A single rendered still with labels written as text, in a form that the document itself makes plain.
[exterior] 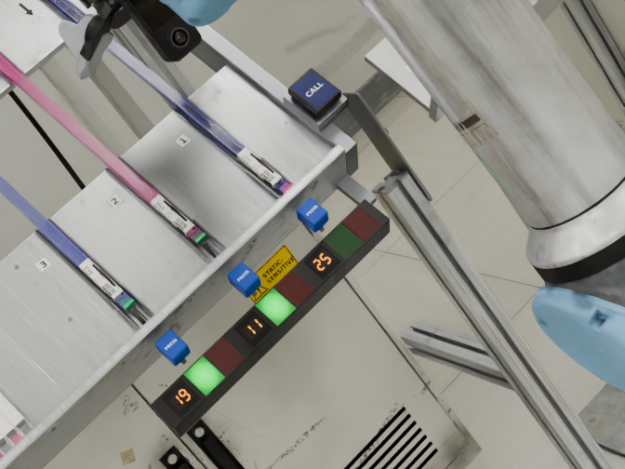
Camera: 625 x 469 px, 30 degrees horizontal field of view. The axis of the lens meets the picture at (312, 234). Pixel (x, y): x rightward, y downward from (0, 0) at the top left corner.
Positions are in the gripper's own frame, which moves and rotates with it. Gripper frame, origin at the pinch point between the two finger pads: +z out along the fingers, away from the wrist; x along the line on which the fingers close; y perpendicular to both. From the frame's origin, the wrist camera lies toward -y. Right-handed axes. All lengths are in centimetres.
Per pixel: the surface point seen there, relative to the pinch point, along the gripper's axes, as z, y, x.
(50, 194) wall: 182, 49, -8
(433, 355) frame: 41, -52, -10
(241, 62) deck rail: 3.2, -9.5, -8.8
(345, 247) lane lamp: -1.2, -35.0, 0.1
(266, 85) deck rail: 2.0, -14.0, -8.6
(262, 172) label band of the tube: -0.4, -22.1, 0.4
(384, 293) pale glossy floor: 127, -37, -38
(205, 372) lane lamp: -1.0, -34.1, 21.4
